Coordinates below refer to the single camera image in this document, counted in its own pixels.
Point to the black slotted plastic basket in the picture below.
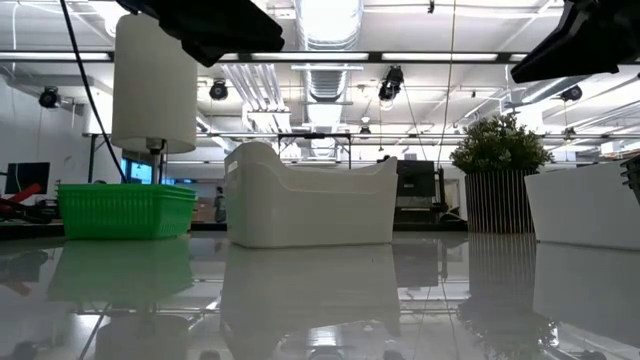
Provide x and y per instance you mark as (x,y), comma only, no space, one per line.
(634,175)

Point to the white plastic storage bin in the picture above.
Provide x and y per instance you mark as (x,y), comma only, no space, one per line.
(310,220)
(585,210)
(255,165)

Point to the green slotted plastic basket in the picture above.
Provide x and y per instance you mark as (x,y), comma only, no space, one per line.
(125,186)
(125,217)

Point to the black ceiling spotlight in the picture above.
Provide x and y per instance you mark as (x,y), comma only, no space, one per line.
(392,80)
(218,91)
(571,93)
(48,97)

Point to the white lamp with wooden base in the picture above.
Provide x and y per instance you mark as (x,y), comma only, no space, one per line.
(155,85)

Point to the blue lit screen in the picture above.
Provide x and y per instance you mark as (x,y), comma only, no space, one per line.
(140,172)

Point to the black overhead beam with lights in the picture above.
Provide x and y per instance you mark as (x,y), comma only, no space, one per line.
(375,56)

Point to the person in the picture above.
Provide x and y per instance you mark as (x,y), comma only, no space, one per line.
(220,205)

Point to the potted green plant ribbed pot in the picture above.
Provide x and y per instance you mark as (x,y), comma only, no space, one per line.
(500,200)

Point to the black boxy equipment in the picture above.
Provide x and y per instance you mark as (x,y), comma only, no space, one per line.
(415,180)

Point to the dark computer monitor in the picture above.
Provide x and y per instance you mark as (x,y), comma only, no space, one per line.
(27,177)

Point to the red tool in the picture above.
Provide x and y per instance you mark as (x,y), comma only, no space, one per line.
(27,191)

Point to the silver ventilation duct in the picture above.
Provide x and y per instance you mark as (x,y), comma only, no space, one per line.
(327,85)

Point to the black aluminium table frame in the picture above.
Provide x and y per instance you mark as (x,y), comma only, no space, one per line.
(430,226)

